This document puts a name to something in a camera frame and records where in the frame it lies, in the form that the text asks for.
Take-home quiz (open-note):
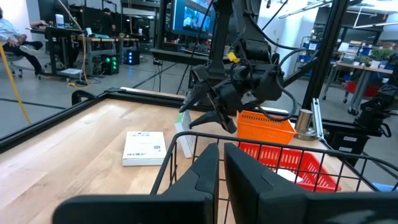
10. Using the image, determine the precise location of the yellow hanging cable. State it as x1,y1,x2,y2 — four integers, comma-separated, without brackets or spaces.
0,44,32,126
57,0,90,88

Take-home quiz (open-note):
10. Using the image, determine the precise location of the computer with blue lights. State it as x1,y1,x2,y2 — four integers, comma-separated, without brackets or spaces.
125,49,141,66

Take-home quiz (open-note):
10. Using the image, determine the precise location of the white product box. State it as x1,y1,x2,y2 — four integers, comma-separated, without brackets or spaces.
173,110,200,159
121,131,168,167

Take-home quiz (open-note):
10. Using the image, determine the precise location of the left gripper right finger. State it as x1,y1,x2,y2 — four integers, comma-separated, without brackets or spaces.
223,142,398,224

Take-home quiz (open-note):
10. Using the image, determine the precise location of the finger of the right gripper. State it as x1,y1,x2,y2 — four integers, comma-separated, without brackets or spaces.
188,110,238,134
179,64,215,113

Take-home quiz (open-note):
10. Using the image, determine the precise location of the wooden desk with plants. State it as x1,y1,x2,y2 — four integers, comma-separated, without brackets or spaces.
322,46,398,116

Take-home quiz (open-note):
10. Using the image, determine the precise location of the computer with green lights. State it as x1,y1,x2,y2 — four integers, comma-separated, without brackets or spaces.
100,53,121,76

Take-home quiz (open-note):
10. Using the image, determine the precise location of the black office desk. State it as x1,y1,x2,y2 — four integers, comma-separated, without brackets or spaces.
26,26,82,78

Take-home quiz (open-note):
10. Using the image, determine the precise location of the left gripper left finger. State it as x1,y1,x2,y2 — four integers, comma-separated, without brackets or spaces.
52,142,220,224

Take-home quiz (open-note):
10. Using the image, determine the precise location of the person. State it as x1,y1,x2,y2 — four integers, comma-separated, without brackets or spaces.
98,7,117,35
0,6,45,76

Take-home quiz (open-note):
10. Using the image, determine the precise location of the black wire basket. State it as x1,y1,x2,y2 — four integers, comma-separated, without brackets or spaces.
150,131,398,224

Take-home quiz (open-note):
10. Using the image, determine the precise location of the orange plastic slotted basket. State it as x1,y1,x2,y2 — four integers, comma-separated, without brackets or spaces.
235,110,297,146

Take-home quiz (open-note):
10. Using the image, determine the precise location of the silver metal cylinder stand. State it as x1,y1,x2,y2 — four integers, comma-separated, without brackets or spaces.
293,108,318,141

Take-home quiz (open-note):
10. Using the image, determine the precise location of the large wall monitor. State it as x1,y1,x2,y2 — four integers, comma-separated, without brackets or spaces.
169,0,219,40

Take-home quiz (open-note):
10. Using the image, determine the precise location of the red plastic slotted basket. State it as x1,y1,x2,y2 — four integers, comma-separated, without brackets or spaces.
238,141,342,192

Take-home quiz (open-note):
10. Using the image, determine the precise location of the black device on stand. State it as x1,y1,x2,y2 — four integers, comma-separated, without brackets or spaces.
353,83,398,138

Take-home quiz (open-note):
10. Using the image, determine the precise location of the black aluminium table frame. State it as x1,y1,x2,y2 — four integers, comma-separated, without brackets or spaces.
0,0,389,155

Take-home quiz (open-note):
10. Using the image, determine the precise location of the red storage bin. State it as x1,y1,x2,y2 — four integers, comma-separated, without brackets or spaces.
344,80,381,98

